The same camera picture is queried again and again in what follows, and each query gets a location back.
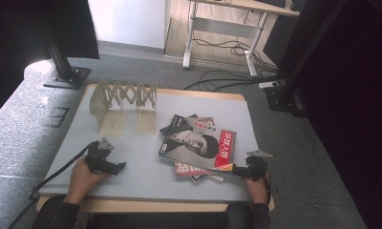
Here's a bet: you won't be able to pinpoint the grey table mat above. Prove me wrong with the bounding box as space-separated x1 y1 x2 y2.
39 86 260 203

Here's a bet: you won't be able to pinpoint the black curtain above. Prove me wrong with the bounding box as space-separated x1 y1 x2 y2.
307 0 382 229
0 0 100 123

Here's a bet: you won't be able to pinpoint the dark blue illustrated magazine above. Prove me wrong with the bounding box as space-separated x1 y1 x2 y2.
159 114 209 185

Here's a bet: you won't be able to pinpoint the person's right leg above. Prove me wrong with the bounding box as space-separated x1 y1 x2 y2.
226 202 254 229

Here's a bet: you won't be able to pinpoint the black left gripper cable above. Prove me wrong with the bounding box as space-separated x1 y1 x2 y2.
7 141 97 229

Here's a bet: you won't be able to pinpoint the white power strip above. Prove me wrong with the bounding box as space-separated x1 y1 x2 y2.
258 81 281 90

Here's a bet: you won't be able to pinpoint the black floor cables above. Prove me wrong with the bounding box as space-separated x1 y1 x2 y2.
182 68 286 93

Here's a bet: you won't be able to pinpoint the black computer tower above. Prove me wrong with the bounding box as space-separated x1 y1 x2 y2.
263 13 300 68

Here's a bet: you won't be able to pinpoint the wooden table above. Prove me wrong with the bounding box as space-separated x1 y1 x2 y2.
35 84 275 214

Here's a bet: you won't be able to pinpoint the black metal stand with baseplate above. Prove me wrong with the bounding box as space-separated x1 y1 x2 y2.
43 34 92 90

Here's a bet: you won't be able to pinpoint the black metal frame stand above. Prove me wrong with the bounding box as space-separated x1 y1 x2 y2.
265 0 350 119

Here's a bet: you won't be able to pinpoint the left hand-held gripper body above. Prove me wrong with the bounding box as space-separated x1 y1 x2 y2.
84 136 117 176

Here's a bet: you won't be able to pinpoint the person's right hand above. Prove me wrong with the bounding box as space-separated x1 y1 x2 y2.
244 173 272 205

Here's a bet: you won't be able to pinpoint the person's left hand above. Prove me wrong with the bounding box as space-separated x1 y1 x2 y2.
64 157 110 204

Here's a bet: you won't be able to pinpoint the black keyboard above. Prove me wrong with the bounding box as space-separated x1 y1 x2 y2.
255 0 287 9

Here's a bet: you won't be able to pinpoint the white-legged wooden desk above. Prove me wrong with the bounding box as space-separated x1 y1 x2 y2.
182 0 301 78

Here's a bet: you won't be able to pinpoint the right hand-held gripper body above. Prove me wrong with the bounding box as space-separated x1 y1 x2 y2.
243 150 273 181

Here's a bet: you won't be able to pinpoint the portrait magazine with red label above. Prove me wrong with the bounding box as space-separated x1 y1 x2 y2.
158 116 237 170

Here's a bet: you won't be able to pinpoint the red-brown magazine with sphere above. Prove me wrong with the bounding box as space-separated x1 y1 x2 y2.
174 115 235 178

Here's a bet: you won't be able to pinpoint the wooden expandable book rack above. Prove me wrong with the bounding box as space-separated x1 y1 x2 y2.
89 80 159 137

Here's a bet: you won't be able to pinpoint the tangle of black cables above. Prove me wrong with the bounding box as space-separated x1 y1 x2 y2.
192 37 276 71

